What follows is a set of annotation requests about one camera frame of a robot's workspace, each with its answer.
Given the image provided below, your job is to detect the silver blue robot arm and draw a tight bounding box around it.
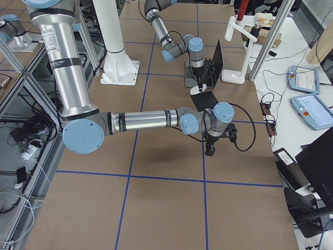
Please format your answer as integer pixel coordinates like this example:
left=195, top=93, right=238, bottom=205
left=22, top=1, right=237, bottom=156

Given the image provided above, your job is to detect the aluminium frame post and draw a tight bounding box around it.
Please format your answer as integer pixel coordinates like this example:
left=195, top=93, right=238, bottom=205
left=249, top=0, right=295, bottom=82

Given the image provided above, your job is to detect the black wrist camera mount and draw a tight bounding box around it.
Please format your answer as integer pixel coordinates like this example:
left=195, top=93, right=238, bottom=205
left=224, top=123, right=237, bottom=146

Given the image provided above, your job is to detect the grey laptop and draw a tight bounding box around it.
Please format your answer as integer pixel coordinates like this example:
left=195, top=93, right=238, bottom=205
left=185, top=40, right=223, bottom=89

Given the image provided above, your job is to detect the cardboard box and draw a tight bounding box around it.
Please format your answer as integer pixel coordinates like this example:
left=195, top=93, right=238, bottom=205
left=241, top=24, right=283, bottom=48

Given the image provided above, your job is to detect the far teach pendant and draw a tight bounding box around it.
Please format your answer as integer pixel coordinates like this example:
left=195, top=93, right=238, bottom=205
left=288, top=65, right=320, bottom=94

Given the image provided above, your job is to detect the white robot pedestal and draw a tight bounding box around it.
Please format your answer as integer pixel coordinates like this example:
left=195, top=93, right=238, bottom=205
left=93, top=0, right=140, bottom=86

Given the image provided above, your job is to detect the teach pendant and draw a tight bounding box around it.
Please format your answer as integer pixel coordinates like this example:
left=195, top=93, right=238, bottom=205
left=288, top=65, right=320, bottom=94
left=290, top=93, right=332, bottom=130

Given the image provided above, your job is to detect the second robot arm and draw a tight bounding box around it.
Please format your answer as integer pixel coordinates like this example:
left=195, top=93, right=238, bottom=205
left=1, top=14, right=43, bottom=53

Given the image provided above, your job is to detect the near teach pendant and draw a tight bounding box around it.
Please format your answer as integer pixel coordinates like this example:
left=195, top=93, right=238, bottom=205
left=290, top=93, right=332, bottom=130

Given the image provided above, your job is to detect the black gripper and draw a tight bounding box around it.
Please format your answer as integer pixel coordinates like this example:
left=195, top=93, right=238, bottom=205
left=205, top=131, right=226, bottom=156

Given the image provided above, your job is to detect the white computer mouse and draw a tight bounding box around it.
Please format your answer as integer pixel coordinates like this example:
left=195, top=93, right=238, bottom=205
left=190, top=84, right=207, bottom=95

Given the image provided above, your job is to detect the black monitor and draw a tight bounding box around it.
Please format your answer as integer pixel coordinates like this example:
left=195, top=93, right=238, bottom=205
left=296, top=128, right=332, bottom=204

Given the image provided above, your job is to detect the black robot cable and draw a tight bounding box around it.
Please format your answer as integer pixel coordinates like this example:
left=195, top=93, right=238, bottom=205
left=228, top=103, right=257, bottom=152

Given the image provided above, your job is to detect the red cylinder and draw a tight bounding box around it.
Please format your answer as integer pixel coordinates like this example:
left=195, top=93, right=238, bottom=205
left=237, top=0, right=249, bottom=21

